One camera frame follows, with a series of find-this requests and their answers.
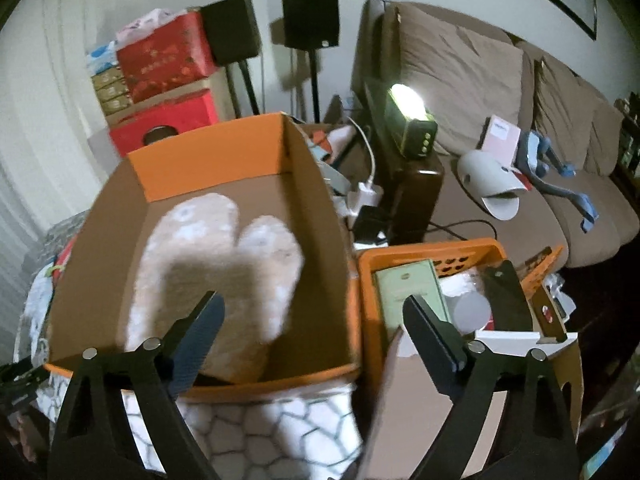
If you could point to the right black speaker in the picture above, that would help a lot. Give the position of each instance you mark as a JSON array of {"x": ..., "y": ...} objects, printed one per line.
[{"x": 310, "y": 26}]

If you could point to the dark brown side table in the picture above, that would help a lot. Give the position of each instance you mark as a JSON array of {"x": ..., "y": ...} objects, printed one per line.
[{"x": 410, "y": 187}]

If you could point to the orange plastic basket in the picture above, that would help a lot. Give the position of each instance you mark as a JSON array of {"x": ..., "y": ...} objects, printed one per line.
[{"x": 467, "y": 284}]

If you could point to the black pouch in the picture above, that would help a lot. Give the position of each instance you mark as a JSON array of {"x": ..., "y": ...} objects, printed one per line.
[{"x": 503, "y": 290}]

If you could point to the green tissue box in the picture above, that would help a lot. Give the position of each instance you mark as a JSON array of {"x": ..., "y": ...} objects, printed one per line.
[{"x": 397, "y": 283}]

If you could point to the pink booklet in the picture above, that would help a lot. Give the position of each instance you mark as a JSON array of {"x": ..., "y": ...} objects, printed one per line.
[{"x": 501, "y": 140}]

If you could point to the patterned white blanket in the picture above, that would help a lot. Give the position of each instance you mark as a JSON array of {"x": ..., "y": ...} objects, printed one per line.
[{"x": 313, "y": 436}]

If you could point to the red collection box lower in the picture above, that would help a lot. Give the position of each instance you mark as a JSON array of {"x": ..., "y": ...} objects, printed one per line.
[{"x": 169, "y": 118}]

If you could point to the brown sofa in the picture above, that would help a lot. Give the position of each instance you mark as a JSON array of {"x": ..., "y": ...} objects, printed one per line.
[{"x": 477, "y": 135}]

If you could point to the orange cardboard box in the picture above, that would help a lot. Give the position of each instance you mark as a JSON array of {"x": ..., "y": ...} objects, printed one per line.
[{"x": 240, "y": 208}]

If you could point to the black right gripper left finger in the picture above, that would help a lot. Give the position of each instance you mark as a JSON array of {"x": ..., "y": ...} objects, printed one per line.
[{"x": 93, "y": 438}]

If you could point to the black charger adapter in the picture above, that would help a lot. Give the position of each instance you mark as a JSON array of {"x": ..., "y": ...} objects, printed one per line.
[{"x": 371, "y": 226}]

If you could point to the white round lid jar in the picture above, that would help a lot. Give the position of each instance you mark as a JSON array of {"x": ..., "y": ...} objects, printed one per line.
[{"x": 469, "y": 312}]

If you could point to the white charger adapter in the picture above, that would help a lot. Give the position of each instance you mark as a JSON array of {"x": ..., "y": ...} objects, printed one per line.
[{"x": 366, "y": 194}]

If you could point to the left black speaker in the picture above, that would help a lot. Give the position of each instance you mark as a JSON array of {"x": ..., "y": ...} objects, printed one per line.
[{"x": 233, "y": 36}]

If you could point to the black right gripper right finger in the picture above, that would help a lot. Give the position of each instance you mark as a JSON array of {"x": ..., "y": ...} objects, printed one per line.
[{"x": 534, "y": 438}]

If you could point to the beige fuzzy socks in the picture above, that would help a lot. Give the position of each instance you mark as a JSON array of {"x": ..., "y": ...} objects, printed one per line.
[{"x": 199, "y": 246}]

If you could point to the white slipper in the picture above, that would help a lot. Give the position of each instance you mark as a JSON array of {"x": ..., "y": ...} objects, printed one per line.
[{"x": 496, "y": 188}]

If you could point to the stacked small gold boxes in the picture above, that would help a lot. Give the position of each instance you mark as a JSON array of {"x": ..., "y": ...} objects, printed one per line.
[{"x": 111, "y": 90}]

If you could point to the red gift box upper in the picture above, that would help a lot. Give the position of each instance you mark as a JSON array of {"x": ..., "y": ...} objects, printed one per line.
[{"x": 170, "y": 57}]

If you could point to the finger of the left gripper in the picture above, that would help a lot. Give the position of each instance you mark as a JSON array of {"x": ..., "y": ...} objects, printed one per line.
[{"x": 19, "y": 383}]

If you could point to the brown cardboard box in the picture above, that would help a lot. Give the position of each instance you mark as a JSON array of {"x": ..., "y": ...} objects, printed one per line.
[{"x": 410, "y": 411}]

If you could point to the black speaker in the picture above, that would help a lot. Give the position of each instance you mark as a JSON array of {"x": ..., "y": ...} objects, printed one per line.
[
  {"x": 233, "y": 36},
  {"x": 310, "y": 26}
]

